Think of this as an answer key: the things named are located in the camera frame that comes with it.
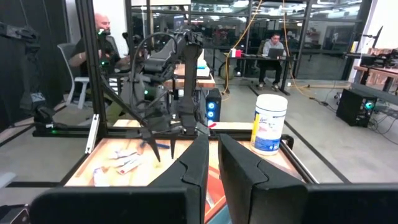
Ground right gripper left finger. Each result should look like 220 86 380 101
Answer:
29 133 210 224

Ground wooden workbench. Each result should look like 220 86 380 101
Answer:
353 48 398 94

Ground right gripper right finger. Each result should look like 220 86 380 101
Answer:
218 133 398 224

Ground wooden table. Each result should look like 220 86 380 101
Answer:
164 49 218 90

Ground grey office chair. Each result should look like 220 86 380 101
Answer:
57 42 91 110

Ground person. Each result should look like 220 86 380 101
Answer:
68 12 133 124
258 32 287 91

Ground white frame bracket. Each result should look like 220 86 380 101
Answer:
85 113 101 155

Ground computer tower blue lights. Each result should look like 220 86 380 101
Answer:
205 88 223 123

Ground teal plastic bin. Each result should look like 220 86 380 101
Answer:
206 205 233 224

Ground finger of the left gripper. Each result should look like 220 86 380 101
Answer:
169 135 179 161
145 134 163 163

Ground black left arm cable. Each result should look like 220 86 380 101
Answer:
129 30 178 110

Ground yellow hanging cable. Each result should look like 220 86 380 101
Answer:
221 0 264 96

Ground orange plastic bin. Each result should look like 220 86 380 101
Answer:
203 164 229 223

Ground black desk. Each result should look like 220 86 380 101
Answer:
223 53 295 96

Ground grey laptop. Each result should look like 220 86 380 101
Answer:
267 47 285 60

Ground computer tower teal light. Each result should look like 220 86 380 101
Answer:
335 88 377 128

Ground small white toothpaste tube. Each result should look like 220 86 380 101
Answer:
119 159 144 175
113 155 141 167
93 167 110 188

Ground white disinfecting wipes canister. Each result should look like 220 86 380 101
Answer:
250 93 289 156

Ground black equipment stand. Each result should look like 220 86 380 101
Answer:
0 21 60 131

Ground orange hanging cable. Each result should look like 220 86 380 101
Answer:
281 0 352 100

